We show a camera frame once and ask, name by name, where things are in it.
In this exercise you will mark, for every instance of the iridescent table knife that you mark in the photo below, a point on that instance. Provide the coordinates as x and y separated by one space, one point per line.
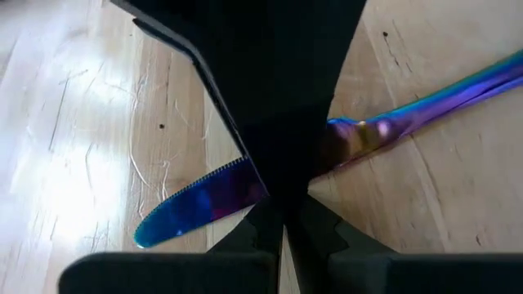
196 204

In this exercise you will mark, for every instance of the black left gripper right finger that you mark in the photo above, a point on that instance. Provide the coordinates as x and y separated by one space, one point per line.
335 269

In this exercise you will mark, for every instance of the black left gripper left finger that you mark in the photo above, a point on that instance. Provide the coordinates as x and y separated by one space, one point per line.
245 269

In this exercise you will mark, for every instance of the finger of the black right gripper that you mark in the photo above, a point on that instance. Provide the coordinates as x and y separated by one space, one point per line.
220 49
310 61

